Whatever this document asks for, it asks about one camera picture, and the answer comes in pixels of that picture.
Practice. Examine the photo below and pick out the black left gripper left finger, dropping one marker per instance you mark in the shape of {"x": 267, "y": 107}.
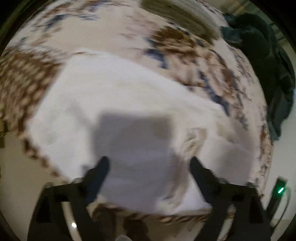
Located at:
{"x": 48, "y": 221}

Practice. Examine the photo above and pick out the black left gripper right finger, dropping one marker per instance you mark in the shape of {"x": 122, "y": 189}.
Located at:
{"x": 249, "y": 222}

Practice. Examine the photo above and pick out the white pants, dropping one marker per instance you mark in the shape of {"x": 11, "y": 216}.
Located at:
{"x": 147, "y": 125}

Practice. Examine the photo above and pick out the black device with green light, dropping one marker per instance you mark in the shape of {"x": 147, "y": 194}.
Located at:
{"x": 276, "y": 196}

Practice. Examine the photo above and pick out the dark green blanket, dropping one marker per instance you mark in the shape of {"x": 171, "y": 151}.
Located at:
{"x": 271, "y": 64}

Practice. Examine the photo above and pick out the floral bed sheet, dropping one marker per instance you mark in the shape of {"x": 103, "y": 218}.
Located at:
{"x": 213, "y": 70}

